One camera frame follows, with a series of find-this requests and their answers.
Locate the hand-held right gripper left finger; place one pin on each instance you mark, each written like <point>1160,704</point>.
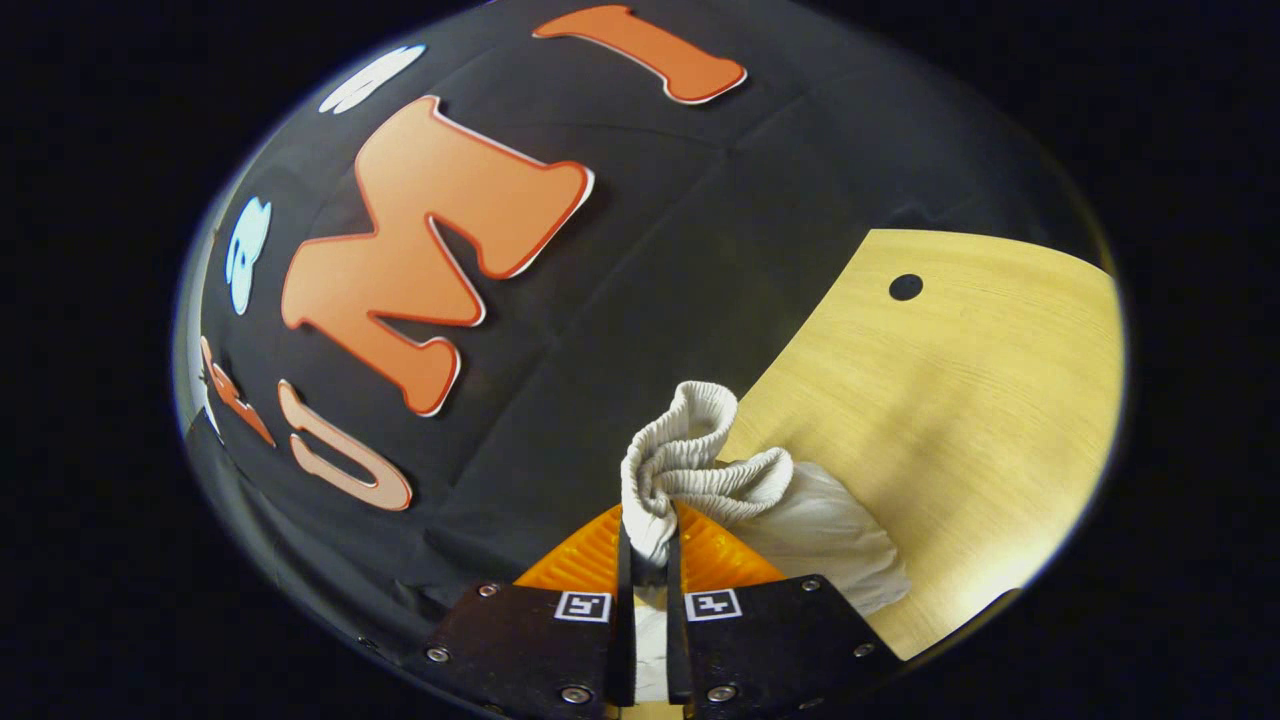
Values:
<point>530,640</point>

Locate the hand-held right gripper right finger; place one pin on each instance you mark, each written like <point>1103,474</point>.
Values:
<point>770,635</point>

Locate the white jeans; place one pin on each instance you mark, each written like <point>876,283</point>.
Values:
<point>700,470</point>

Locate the black backdrop cloth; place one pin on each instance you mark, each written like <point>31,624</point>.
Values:
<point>650,300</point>

